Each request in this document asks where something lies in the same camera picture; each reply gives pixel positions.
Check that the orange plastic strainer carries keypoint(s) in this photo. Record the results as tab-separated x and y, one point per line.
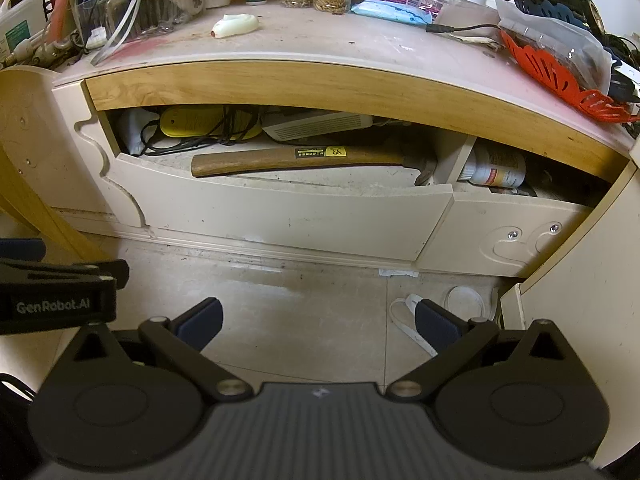
550	82

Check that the floor paper scrap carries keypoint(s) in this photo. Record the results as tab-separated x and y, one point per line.
397	272

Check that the clear plastic bag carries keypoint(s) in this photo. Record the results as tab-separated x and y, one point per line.
560	50

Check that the white plastic bag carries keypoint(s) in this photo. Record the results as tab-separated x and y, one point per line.
131	130

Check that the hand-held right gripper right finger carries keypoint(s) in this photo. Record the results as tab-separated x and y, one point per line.
437	327

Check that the white oval switch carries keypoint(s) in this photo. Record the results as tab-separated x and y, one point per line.
235	25

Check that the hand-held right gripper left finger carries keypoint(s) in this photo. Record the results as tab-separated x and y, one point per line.
202	317

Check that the wide cream drawer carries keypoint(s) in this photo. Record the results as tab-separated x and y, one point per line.
280	215

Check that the white flat box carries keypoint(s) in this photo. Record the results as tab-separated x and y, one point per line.
320	126

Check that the red plastic item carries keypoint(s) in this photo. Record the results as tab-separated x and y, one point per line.
59	0

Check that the blue face mask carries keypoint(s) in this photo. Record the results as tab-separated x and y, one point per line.
387	11

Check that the yellow flat device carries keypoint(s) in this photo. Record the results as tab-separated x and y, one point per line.
200	120

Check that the white bottle orange label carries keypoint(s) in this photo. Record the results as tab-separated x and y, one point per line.
497	167

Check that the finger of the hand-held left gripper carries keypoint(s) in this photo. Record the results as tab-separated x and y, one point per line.
20	249
75	270

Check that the small cream drawer with screws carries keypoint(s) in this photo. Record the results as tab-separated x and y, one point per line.
500	220

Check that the white jug green label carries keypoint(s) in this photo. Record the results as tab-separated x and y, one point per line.
17	20

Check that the clear plastic box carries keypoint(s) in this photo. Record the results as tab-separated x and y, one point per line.
105	15

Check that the blue scalloped plastic piece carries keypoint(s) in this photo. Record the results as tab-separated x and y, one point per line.
550	12

